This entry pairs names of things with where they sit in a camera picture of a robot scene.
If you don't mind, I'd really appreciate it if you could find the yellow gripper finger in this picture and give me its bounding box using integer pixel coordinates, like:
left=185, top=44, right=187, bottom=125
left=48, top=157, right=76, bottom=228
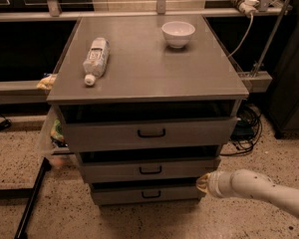
left=196, top=173, right=210, bottom=193

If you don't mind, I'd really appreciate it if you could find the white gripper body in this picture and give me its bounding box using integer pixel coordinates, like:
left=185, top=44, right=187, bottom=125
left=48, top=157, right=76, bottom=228
left=207, top=171, right=233, bottom=198

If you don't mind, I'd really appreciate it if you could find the grey drawer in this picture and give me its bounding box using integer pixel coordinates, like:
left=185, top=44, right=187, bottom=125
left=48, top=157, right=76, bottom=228
left=91, top=183, right=204, bottom=205
left=63, top=118, right=237, bottom=152
left=80, top=157, right=220, bottom=183

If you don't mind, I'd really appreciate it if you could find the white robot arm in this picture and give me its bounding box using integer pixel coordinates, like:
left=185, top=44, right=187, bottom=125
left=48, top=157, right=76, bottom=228
left=196, top=169, right=299, bottom=219

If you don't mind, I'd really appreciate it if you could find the grey drawer cabinet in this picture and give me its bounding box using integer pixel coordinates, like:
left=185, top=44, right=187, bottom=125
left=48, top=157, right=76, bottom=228
left=47, top=16, right=248, bottom=192

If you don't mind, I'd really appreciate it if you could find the dark cabinet at right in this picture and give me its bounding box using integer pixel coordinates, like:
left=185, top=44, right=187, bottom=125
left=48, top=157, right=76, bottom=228
left=265, top=0, right=299, bottom=138

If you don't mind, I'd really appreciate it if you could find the white ceramic bowl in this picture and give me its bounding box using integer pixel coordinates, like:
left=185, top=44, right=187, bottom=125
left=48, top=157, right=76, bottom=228
left=161, top=21, right=195, bottom=49

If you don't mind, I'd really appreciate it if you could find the clear plastic bag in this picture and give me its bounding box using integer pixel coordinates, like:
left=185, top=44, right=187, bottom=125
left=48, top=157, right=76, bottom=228
left=35, top=106, right=78, bottom=168

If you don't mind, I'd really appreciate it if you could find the clear plastic bottle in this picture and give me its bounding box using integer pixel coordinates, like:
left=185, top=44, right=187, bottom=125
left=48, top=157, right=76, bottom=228
left=83, top=38, right=110, bottom=87

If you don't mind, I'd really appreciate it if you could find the white power strip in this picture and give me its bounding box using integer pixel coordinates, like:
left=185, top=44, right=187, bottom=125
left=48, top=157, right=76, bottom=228
left=229, top=0, right=258, bottom=17

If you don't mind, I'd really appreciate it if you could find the yellow snack packet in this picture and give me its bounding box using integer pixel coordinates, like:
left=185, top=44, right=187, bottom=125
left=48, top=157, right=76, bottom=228
left=37, top=74, right=57, bottom=91

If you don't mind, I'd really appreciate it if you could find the black cable bundle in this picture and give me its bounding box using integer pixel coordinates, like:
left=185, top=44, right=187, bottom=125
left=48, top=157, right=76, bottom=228
left=219, top=103, right=263, bottom=157

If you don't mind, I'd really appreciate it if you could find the grey metal rail frame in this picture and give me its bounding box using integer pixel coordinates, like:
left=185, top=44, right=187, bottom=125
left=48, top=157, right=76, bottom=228
left=0, top=0, right=294, bottom=106

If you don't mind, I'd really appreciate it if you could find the white power cable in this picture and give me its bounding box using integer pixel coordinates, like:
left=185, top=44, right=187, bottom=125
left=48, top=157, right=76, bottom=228
left=226, top=13, right=255, bottom=60

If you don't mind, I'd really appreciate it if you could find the black floor frame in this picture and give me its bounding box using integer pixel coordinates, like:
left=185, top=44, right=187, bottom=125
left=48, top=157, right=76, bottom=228
left=0, top=157, right=52, bottom=239

